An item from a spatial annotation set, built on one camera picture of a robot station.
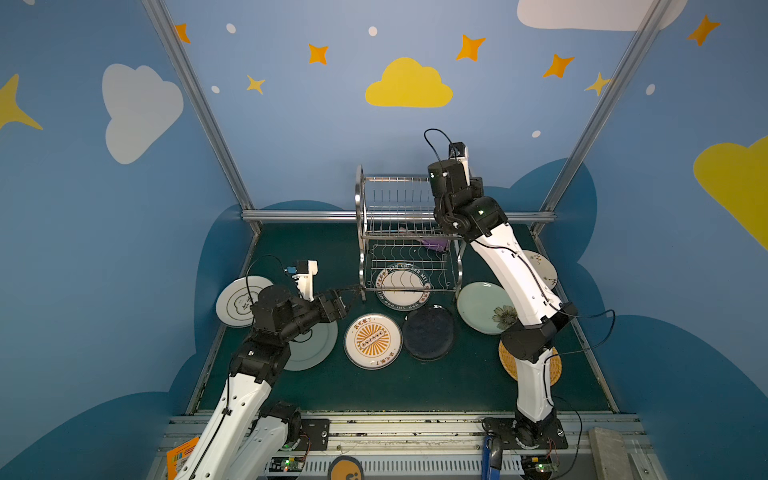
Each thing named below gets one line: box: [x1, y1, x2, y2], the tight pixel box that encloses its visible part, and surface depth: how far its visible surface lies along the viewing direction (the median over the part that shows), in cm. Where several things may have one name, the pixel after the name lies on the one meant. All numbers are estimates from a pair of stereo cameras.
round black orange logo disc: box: [328, 455, 365, 480], surface depth 72 cm
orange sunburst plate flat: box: [343, 313, 403, 371], surface depth 92 cm
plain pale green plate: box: [284, 322, 338, 371], surface depth 88 cm
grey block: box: [588, 427, 635, 480], surface depth 71 cm
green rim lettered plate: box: [375, 263, 431, 312], surface depth 101 cm
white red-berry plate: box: [522, 250, 558, 290], surface depth 112 cm
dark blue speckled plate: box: [402, 304, 454, 362], surface depth 93 cm
